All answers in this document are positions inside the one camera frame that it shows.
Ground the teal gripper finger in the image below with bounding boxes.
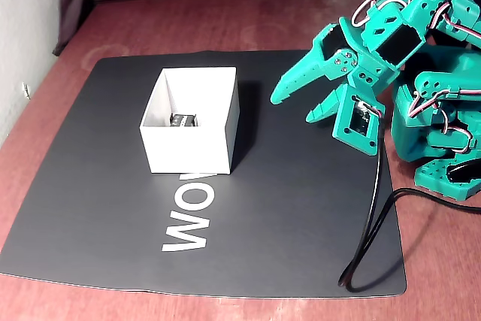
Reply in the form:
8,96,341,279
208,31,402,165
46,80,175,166
269,48,360,106
305,85,350,124

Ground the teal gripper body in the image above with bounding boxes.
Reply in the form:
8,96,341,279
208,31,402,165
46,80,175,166
311,2,426,92

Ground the white open box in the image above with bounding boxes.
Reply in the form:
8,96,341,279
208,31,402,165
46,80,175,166
138,66,241,176

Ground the dark lettered mat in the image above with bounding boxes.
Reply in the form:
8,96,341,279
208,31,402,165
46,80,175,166
0,49,409,298

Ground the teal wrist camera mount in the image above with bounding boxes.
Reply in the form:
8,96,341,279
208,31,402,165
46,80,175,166
330,83,386,156

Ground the black camera cable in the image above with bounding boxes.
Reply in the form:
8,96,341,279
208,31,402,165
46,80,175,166
337,104,481,294

